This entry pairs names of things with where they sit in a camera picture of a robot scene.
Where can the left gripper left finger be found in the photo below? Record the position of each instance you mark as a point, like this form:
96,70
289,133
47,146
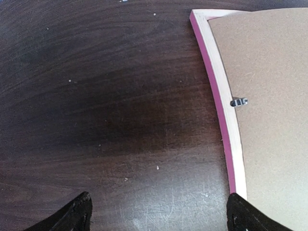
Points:
74,216

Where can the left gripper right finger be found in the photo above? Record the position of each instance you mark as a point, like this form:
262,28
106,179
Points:
242,216

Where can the brown backing board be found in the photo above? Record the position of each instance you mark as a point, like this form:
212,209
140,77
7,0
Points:
265,58

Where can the pink wooden picture frame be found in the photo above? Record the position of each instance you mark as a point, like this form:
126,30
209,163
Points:
218,81

